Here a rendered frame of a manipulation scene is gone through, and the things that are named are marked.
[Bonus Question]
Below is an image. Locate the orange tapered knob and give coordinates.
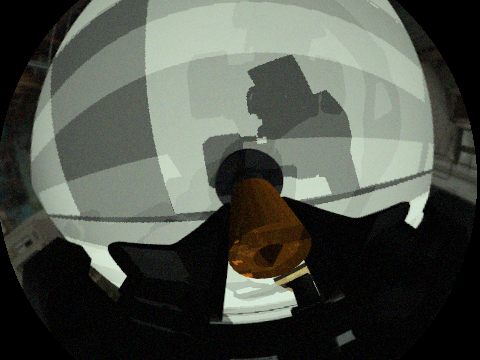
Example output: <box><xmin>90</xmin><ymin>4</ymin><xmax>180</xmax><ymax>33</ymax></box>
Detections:
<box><xmin>228</xmin><ymin>177</ymin><xmax>312</xmax><ymax>279</ymax></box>

